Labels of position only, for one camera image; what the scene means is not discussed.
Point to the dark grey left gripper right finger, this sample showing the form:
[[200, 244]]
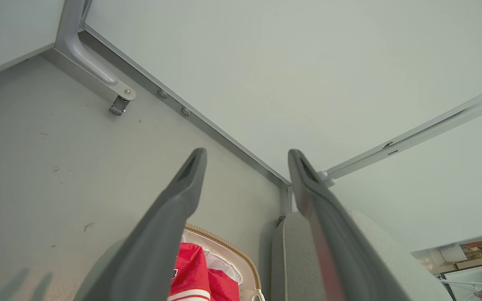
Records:
[[337, 251]]

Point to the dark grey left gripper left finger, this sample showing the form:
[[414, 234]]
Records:
[[153, 251]]

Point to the red and white cloth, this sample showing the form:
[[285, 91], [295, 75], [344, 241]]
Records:
[[195, 276]]

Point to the grey fabric sofa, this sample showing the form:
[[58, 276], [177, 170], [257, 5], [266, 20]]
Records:
[[295, 259]]

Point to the woven laundry basket white liner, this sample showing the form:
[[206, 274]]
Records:
[[234, 255]]

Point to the small round silver bolt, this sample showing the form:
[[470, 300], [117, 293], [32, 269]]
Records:
[[185, 111], [162, 93]]

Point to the grey partition base rail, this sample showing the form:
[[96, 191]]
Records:
[[425, 133], [11, 62], [207, 125]]

